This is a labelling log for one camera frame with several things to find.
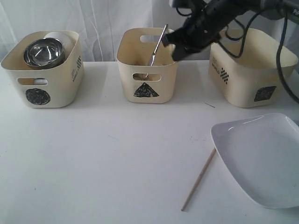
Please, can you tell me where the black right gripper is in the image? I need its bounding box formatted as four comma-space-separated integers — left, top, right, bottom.
162, 0, 255, 62

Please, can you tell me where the steel table knife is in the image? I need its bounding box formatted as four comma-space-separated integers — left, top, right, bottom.
148, 24, 168, 67

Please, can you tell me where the white ceramic bowl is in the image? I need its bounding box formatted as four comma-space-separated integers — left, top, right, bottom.
44, 31, 74, 59

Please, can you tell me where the stainless steel bowl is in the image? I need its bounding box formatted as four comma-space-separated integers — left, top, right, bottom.
23, 38, 66, 70

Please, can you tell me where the steel mug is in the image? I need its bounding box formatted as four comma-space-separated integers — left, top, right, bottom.
34, 78, 48, 85

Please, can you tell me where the cream bin with triangle mark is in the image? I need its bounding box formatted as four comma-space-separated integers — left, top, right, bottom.
116, 28, 178, 104

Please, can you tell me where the white curtain backdrop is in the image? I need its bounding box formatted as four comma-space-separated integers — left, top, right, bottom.
0, 0, 299, 63

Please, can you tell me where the cream bin with square mark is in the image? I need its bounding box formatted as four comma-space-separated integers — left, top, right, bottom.
208, 28, 299, 109

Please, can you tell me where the wooden chopstick near plate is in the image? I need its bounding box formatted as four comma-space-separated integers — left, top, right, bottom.
181, 148, 216, 212

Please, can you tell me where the cream bin with circle mark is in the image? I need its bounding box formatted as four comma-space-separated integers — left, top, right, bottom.
1, 30, 84, 108

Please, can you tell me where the white square plate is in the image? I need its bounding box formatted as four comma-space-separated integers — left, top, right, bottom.
211, 113, 299, 209

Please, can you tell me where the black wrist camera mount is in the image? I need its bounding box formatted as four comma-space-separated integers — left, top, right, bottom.
169, 0, 191, 9

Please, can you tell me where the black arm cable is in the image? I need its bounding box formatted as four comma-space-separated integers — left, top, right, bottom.
275, 9, 299, 103

